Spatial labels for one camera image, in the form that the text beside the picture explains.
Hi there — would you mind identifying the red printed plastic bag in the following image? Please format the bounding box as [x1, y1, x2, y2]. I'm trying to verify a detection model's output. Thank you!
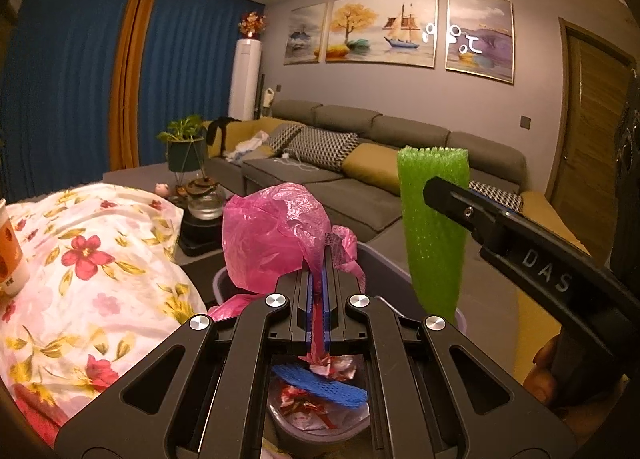
[277, 384, 371, 435]

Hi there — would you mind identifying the grey sofa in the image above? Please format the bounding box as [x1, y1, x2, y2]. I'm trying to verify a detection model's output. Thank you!
[200, 100, 593, 335]

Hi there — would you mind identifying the blue curtain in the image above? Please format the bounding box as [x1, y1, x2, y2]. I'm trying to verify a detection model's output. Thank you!
[137, 0, 266, 167]
[0, 0, 132, 204]

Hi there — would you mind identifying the pink plastic bag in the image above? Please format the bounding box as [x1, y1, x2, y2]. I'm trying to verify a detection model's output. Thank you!
[207, 183, 368, 375]

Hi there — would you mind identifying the black cloth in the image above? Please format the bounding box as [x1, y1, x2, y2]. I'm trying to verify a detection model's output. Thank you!
[206, 116, 241, 157]

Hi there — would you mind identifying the small patterned pillow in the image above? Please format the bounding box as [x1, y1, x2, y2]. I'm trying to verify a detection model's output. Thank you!
[265, 121, 306, 156]

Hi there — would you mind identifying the long patterned pillow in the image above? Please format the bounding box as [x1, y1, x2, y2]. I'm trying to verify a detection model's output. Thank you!
[467, 180, 523, 212]

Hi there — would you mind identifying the brown wooden door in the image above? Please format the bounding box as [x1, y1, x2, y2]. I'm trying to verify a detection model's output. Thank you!
[545, 19, 638, 260]

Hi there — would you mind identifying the artificial flower bouquet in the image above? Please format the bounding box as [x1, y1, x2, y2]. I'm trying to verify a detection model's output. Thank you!
[237, 11, 266, 40]

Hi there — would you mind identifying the purple landscape painting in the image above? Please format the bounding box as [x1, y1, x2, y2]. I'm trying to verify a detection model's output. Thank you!
[445, 0, 516, 86]

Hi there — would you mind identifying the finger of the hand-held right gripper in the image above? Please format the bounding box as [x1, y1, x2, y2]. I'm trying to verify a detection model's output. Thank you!
[467, 189, 523, 217]
[422, 178, 505, 252]

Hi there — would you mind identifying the potted green plant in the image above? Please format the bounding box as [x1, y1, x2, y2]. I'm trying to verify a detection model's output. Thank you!
[157, 115, 208, 187]

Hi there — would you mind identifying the red wrapper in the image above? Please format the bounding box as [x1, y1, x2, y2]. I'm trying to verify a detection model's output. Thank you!
[320, 356, 358, 382]

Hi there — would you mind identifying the orange curtain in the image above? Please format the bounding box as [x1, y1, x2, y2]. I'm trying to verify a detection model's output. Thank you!
[110, 0, 161, 170]

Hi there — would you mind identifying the small landscape painting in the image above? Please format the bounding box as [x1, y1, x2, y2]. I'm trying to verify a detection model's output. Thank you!
[284, 3, 328, 66]

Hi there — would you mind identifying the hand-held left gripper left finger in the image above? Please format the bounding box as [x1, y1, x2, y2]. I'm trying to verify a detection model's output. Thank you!
[54, 271, 319, 459]

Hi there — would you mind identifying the white charger cable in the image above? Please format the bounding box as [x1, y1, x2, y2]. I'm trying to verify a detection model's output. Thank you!
[272, 151, 321, 172]

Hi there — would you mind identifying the mustard yellow cushion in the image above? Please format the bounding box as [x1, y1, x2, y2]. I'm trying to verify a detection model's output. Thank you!
[520, 190, 591, 255]
[341, 143, 401, 197]

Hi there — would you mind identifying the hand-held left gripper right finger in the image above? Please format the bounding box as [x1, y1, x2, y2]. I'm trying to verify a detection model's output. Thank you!
[322, 269, 581, 459]

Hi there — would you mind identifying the blue foam net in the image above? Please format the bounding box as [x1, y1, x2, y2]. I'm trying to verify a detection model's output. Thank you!
[272, 363, 368, 411]

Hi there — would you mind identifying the white standing air conditioner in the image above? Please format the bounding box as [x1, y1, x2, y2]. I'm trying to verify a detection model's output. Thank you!
[229, 39, 263, 120]

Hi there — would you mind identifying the grey plastic bin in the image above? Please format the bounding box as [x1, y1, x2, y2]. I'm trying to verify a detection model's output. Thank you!
[212, 241, 468, 450]

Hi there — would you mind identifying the large patterned pillow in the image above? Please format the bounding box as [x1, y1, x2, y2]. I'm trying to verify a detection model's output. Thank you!
[289, 126, 360, 172]

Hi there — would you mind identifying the white cloth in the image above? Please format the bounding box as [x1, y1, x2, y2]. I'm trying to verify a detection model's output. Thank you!
[225, 130, 273, 162]

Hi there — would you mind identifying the floral blanket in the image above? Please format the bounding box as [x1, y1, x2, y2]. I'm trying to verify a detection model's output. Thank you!
[0, 183, 211, 447]

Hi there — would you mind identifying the green foam net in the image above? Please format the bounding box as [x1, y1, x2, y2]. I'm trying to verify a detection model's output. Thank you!
[396, 145, 471, 325]

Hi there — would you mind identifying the beige paper cup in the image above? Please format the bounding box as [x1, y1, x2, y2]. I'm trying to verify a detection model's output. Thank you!
[0, 199, 28, 297]

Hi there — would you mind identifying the person's right hand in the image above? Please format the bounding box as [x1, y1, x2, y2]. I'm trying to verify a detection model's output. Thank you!
[522, 336, 621, 435]

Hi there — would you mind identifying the sailing ship painting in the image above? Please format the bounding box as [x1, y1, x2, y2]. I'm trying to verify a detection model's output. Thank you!
[326, 0, 439, 70]

